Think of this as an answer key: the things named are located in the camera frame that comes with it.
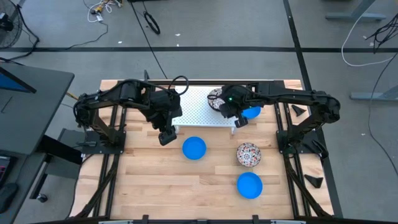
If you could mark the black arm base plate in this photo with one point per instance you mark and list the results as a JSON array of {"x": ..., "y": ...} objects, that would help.
[
  {"x": 93, "y": 150},
  {"x": 306, "y": 137}
]

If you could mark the white perforated metal shelf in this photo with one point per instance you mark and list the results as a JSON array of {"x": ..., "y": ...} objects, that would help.
[{"x": 196, "y": 109}]

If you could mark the blue plastic mini bowl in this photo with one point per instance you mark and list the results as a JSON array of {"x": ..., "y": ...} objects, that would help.
[
  {"x": 249, "y": 185},
  {"x": 254, "y": 112},
  {"x": 194, "y": 148}
]

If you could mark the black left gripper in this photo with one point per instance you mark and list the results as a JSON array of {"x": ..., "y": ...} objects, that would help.
[{"x": 164, "y": 107}]

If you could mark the black aluminium table frame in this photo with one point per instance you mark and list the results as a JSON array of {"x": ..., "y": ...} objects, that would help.
[{"x": 199, "y": 82}]

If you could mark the grey desk foot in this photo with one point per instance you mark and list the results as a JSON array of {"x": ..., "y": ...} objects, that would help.
[
  {"x": 373, "y": 96},
  {"x": 351, "y": 16}
]

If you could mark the grey desk leg frame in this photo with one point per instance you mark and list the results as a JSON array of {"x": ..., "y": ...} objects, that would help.
[{"x": 62, "y": 169}]

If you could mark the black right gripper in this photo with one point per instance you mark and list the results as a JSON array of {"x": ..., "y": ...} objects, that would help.
[{"x": 231, "y": 110}]

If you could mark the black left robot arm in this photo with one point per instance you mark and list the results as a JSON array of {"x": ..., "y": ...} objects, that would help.
[{"x": 105, "y": 93}]

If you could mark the black triangular bracket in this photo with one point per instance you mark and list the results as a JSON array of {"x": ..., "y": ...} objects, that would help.
[
  {"x": 298, "y": 109},
  {"x": 315, "y": 182}
]

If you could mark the computer monitor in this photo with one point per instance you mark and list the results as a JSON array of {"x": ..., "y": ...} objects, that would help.
[{"x": 12, "y": 84}]

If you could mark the black caster wheel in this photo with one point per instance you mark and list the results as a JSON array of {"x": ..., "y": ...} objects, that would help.
[{"x": 42, "y": 198}]

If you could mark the dark grey desk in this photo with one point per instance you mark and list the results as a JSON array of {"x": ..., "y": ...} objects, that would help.
[{"x": 37, "y": 118}]

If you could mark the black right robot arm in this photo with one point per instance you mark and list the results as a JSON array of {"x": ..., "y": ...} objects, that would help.
[{"x": 295, "y": 96}]

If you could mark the black floor fan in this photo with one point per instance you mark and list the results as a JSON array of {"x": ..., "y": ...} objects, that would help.
[{"x": 9, "y": 37}]

